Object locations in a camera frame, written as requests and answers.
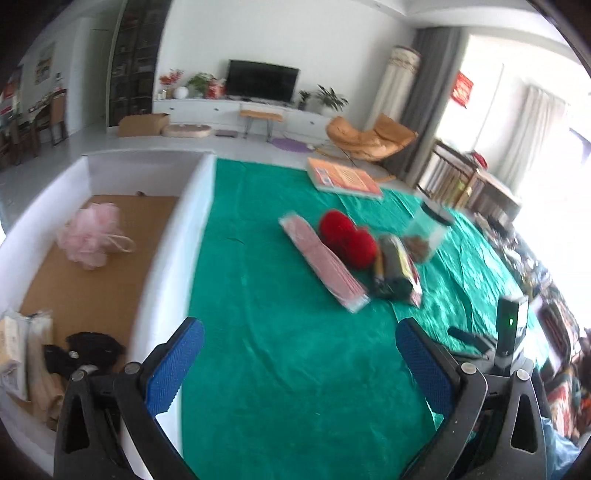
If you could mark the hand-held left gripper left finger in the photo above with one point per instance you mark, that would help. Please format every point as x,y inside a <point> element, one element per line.
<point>173,369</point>

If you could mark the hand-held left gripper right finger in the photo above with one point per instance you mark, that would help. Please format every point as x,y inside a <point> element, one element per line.
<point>427,369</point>

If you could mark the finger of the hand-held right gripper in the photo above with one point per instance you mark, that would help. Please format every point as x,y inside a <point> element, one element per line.
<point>466,337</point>

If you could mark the black beaded lace hair net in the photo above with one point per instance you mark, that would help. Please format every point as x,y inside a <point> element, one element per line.
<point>94,347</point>

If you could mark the white foam box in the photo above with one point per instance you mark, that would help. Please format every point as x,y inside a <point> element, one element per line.
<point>171,258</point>

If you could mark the pink mesh bath loofah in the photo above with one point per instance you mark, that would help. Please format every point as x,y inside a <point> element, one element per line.
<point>87,235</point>

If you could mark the colourful patterned cloth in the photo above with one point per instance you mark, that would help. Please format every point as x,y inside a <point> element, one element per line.
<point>565,401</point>

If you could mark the cluttered side table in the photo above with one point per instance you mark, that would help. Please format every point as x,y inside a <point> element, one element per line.
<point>531,240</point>

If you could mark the dark bundle in plastic packet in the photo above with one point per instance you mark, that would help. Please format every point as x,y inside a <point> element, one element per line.
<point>395,272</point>

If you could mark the green satin tablecloth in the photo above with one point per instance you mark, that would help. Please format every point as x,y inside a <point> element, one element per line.
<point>277,346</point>

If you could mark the clear plastic jar black lid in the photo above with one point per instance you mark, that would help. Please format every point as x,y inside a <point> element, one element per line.
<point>427,235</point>

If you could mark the blue plastic bag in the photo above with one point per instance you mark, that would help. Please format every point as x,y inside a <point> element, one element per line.
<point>558,452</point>

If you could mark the beige plastic packet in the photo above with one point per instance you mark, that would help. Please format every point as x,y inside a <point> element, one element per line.
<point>44,387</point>

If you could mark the red envelope packet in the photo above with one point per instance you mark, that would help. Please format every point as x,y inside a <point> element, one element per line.
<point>323,263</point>

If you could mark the red yarn ball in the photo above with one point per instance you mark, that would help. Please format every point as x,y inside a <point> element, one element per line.
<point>346,240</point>

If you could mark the white plastic packet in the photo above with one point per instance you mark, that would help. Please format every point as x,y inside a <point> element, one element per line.
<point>13,355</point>

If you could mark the wooden slatted chair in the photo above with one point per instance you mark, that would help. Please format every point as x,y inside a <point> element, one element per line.
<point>450,173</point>

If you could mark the white sheer curtain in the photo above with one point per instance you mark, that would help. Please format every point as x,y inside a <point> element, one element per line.
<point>535,134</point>

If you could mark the orange book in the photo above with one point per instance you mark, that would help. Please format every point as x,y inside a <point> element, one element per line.
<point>344,177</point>

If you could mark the orange lounge chair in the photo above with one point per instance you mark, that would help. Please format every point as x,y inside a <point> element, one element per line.
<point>364,136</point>

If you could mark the beige floor cushion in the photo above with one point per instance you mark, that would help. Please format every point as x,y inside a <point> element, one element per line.
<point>187,130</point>

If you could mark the cardboard box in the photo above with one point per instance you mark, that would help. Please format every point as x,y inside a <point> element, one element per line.
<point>143,125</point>

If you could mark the red window decoration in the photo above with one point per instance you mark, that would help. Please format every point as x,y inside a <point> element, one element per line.
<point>463,90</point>

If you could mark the grey curtain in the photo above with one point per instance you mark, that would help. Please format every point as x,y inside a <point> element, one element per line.
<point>429,92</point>

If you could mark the purple floor mat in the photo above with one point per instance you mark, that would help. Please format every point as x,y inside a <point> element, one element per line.
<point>291,145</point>

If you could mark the white television cabinet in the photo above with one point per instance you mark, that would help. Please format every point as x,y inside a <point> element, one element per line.
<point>203,110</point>

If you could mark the white standing air conditioner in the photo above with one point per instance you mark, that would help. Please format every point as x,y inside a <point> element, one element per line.
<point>397,83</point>

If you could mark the wooden stool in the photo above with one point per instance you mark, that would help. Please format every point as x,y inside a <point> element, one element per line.
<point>261,115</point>

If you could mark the leafy green potted plant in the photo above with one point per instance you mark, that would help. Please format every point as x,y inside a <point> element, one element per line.
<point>330,99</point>

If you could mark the wooden dining chair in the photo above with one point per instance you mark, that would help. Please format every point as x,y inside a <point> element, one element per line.
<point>53,117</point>

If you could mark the red flowers in white vase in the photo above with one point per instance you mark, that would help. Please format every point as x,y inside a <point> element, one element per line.
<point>173,85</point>

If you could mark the green plant with red ornament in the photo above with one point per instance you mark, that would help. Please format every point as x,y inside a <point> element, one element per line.
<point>205,85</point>

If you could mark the small potted plant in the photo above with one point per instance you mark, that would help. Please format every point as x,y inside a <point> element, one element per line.
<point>304,99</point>

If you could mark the black flat television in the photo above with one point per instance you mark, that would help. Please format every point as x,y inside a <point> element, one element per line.
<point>261,81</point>

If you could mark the dark tall bookshelf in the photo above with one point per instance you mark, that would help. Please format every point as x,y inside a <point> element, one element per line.
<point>136,64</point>

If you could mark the framed wall picture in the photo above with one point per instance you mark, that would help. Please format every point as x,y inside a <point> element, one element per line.
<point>45,64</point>

